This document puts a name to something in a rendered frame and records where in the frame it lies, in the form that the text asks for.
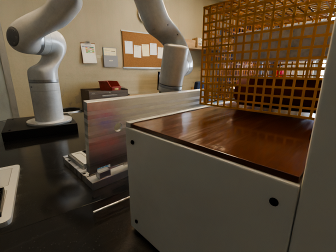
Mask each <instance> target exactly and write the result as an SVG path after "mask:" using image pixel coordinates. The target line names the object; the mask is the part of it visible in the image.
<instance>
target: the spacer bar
mask: <svg viewBox="0 0 336 252"><path fill-rule="evenodd" d="M71 155H72V156H73V157H75V158H76V159H77V160H79V161H80V162H81V163H82V164H84V165H85V168H87V161H86V154H85V153H84V152H82V151H79V152H75V153H72V154H71Z"/></svg>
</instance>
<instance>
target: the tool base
mask: <svg viewBox="0 0 336 252"><path fill-rule="evenodd" d="M62 158H63V163H64V164H65V165H66V166H67V167H68V168H69V169H71V170H72V171H73V172H74V173H75V174H76V175H77V176H78V177H79V178H80V179H81V180H82V181H83V182H85V183H86V184H87V185H88V186H89V187H90V188H91V189H92V190H93V191H95V190H97V189H99V188H102V187H104V186H106V185H109V184H111V183H113V182H116V181H118V180H121V179H123V178H125V177H128V176H129V175H128V165H123V164H124V163H120V164H117V165H115V166H112V167H109V166H108V167H104V168H101V169H98V170H97V172H95V173H93V174H89V173H88V172H87V170H86V169H81V168H80V167H79V166H78V165H77V164H75V163H74V162H73V161H72V160H71V159H69V157H68V155H65V156H62ZM69 160H71V161H69ZM83 173H86V174H83Z"/></svg>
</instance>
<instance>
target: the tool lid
mask: <svg viewBox="0 0 336 252"><path fill-rule="evenodd" d="M202 106H206V105H203V104H200V89H192V90H182V91H172V92H162V93H152V94H142V95H132V96H122V97H112V98H102V99H92V100H84V101H83V110H84V130H85V150H86V170H87V172H88V173H89V174H90V175H91V174H93V173H96V172H98V170H97V169H98V168H101V167H104V166H107V165H108V166H109V167H113V166H116V165H118V164H121V163H123V166H125V165H127V164H128V158H127V141H126V122H127V121H132V120H137V119H142V118H147V117H152V116H157V115H162V114H167V113H172V112H177V111H182V110H187V109H192V108H197V107H202ZM117 123H120V128H119V129H118V130H115V129H114V127H115V125H116V124H117Z"/></svg>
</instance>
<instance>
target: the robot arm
mask: <svg viewBox="0 0 336 252"><path fill-rule="evenodd" d="M134 3H135V5H136V8H137V10H138V13H139V15H140V18H141V20H142V23H143V25H144V27H145V29H146V31H147V32H148V33H149V34H150V35H152V36H153V37H155V38H156V39H157V40H158V41H159V42H161V44H162V45H163V53H162V61H161V69H160V77H159V85H158V90H159V92H158V93H167V92H177V91H182V86H183V80H184V76H187V75H189V74H190V73H191V72H192V70H193V59H192V56H191V53H190V50H189V48H188V45H187V43H186V40H185V38H184V36H183V35H182V33H181V32H180V30H179V29H178V28H177V26H176V25H175V24H174V23H173V22H172V20H171V19H170V17H169V15H168V13H167V10H166V8H165V5H164V2H163V0H134ZM82 6H83V0H47V1H46V3H45V4H44V5H42V6H41V7H39V8H37V9H35V10H33V11H31V12H29V13H27V14H25V15H23V16H21V17H19V18H18V19H16V20H15V21H14V22H12V23H11V24H10V25H9V27H8V28H7V31H6V39H7V41H8V43H9V45H10V46H11V47H12V48H13V49H14V50H16V51H18V52H20V53H23V54H31V55H41V59H40V61H39V62H38V63H37V64H35V65H33V66H31V67H30V68H28V70H27V78H28V84H29V89H30V95H31V100H32V106H33V112H34V117H35V118H32V119H29V120H28V121H26V124H27V125H28V126H32V127H47V126H55V125H61V124H65V123H68V122H70V121H71V120H72V117H71V116H68V115H64V113H63V106H62V98H61V91H60V84H59V77H58V68H59V65H60V63H61V61H62V59H63V58H64V56H65V54H66V50H67V45H66V41H65V39H64V37H63V36H62V34H61V33H59V32H58V30H60V29H62V28H64V27H65V26H67V25H68V24H69V23H70V22H71V21H72V20H73V19H74V18H75V17H76V15H77V14H78V13H79V12H80V10H81V9H82Z"/></svg>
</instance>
